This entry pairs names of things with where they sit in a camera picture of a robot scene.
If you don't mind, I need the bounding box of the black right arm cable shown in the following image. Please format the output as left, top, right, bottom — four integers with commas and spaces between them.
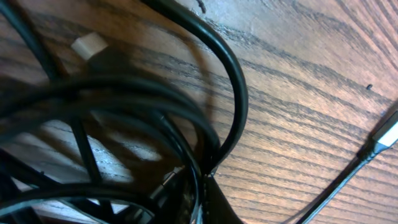
295, 110, 398, 224

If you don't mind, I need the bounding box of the black cable bundle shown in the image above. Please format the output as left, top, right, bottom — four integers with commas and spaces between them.
0, 0, 249, 224

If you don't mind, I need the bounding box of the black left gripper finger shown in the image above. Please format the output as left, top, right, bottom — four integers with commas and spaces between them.
203, 176, 243, 224

